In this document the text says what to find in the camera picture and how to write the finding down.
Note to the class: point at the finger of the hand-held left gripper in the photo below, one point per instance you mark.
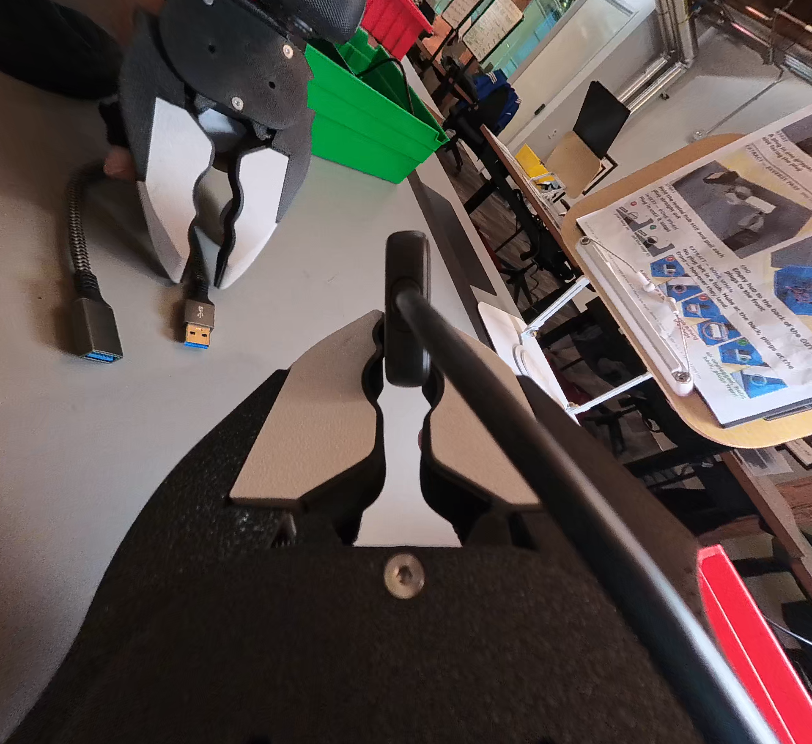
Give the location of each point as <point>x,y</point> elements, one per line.
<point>260,198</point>
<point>171,154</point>

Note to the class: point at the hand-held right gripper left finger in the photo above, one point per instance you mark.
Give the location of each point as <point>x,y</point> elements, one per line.
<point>311,427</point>

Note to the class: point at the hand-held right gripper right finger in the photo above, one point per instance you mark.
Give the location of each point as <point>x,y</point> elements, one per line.
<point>482,458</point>

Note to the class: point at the green plastic bin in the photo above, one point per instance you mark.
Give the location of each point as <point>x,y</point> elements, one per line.
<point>361,129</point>

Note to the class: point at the dark cloth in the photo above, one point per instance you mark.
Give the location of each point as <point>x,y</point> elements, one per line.
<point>44,40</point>

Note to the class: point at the blue backpack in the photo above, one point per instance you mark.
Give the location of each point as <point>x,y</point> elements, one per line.
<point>495,97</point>

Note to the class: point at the yellow box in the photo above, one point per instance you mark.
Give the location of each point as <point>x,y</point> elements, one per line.
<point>531,160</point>

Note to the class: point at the wood and white document stand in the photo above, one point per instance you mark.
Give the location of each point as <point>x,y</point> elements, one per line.
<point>634,184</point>

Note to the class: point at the printed instruction sheet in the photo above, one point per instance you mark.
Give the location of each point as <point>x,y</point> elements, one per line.
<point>729,262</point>

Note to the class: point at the large red plastic bin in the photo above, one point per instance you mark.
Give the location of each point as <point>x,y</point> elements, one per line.
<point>748,642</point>

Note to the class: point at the black and tan folded panel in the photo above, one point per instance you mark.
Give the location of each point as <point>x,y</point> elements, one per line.
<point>599,116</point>

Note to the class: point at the metal ventilation duct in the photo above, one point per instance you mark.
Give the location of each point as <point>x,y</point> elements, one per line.
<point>672,8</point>

